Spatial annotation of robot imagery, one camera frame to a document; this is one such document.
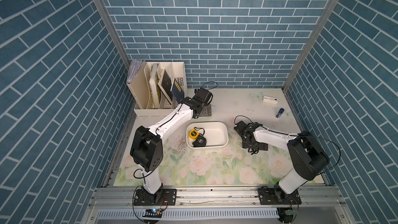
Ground black orange tape measure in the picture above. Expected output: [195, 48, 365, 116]
[248, 148, 260, 155]

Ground yellow tape measure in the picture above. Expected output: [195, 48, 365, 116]
[189, 127, 205, 140]

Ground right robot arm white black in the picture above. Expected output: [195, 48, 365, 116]
[234, 121, 330, 202]

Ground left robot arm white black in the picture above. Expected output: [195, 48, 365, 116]
[130, 87, 213, 196]

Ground white storage box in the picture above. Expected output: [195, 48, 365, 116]
[186, 122, 229, 149]

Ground small white rectangular box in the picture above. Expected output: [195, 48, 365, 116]
[263, 95, 278, 104]

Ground blue book in organizer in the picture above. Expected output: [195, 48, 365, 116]
[171, 79, 185, 103]

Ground black notebook in organizer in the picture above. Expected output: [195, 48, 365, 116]
[158, 69, 173, 104]

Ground small blue bottle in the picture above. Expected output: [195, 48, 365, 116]
[276, 108, 285, 118]

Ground white desktop file organizer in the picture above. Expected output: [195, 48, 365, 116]
[126, 60, 188, 117]

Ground floral table mat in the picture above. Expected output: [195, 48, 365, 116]
[113, 88, 324, 187]

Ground right green circuit board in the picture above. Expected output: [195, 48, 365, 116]
[285, 209, 297, 216]

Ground green circuit board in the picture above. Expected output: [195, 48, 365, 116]
[143, 208, 163, 219]
[285, 209, 297, 216]

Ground left green circuit board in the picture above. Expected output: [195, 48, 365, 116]
[143, 208, 163, 219]

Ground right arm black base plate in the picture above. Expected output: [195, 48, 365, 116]
[258, 186, 302, 205]

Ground white vented cable duct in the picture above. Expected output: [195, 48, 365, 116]
[96, 207, 279, 221]

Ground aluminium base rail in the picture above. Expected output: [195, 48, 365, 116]
[88, 184, 345, 209]

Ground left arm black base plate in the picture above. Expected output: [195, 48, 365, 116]
[133, 187, 177, 206]

